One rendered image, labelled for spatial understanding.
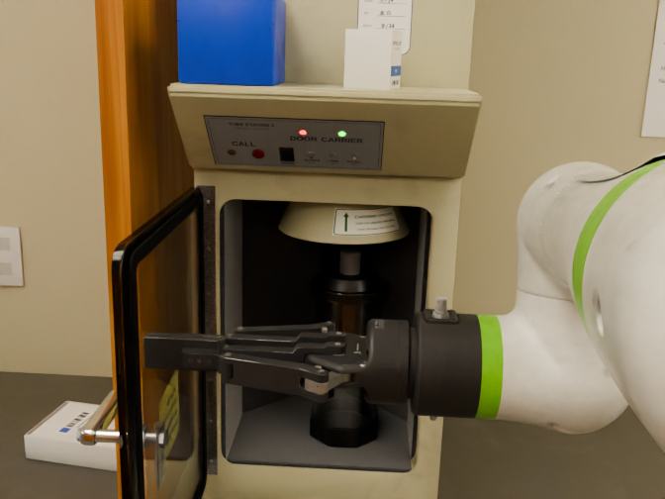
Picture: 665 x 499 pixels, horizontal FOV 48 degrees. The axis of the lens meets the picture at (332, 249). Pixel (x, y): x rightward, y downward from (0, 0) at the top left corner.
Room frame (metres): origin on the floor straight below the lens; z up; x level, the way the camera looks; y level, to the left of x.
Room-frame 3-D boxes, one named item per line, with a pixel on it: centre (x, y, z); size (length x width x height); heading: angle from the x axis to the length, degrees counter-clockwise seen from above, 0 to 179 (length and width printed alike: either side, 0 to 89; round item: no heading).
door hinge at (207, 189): (0.89, 0.16, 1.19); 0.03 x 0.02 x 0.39; 88
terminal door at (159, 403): (0.73, 0.17, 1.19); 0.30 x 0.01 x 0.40; 178
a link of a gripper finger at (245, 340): (0.64, 0.04, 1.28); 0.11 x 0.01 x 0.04; 86
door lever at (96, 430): (0.65, 0.20, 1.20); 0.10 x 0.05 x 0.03; 178
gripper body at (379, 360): (0.63, -0.03, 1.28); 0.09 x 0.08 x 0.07; 88
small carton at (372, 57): (0.83, -0.04, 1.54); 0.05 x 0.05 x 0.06; 73
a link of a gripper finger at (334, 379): (0.59, -0.01, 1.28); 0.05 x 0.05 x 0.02; 89
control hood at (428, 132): (0.83, 0.01, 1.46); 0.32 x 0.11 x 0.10; 88
